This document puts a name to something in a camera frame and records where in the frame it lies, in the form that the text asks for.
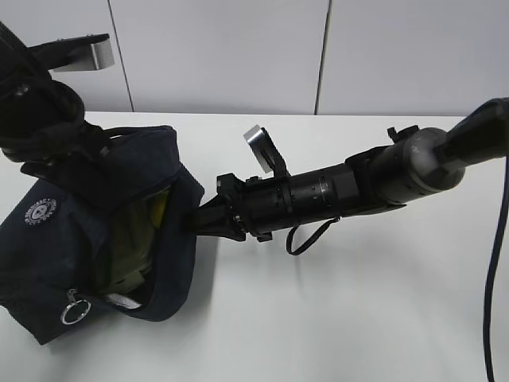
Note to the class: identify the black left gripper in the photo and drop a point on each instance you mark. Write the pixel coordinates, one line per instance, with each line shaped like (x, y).
(72, 156)

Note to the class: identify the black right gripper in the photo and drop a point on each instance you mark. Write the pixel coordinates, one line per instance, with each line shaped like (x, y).
(232, 191)

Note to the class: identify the yellow lemon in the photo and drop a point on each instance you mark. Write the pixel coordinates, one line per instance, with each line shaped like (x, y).
(158, 209)

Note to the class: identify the green lid food container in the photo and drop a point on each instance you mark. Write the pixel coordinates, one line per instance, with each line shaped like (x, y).
(127, 261)

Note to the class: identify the dark navy lunch bag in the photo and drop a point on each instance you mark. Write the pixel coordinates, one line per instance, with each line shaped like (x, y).
(52, 239)

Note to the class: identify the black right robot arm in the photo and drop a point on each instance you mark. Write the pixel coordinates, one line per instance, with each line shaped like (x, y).
(418, 162)

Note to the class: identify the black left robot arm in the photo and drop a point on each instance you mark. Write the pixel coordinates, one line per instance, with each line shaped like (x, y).
(29, 94)

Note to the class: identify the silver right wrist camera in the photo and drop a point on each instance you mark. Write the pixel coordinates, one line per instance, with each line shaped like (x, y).
(264, 150)

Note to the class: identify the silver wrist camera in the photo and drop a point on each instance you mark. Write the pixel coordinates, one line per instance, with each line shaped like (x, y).
(264, 150)
(92, 52)

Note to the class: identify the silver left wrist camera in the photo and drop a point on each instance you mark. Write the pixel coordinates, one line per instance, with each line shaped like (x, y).
(92, 52)

